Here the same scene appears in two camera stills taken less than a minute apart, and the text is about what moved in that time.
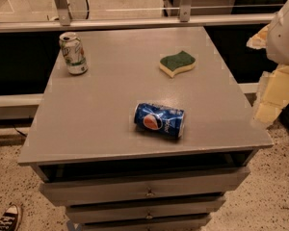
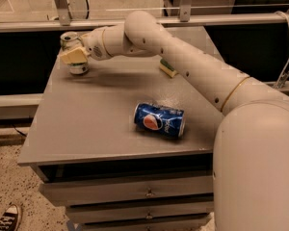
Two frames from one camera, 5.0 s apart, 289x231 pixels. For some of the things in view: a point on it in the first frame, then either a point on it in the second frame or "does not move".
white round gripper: (284, 39) → (93, 45)
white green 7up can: (74, 54) does not move
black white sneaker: (9, 219) does not move
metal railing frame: (64, 21) does not move
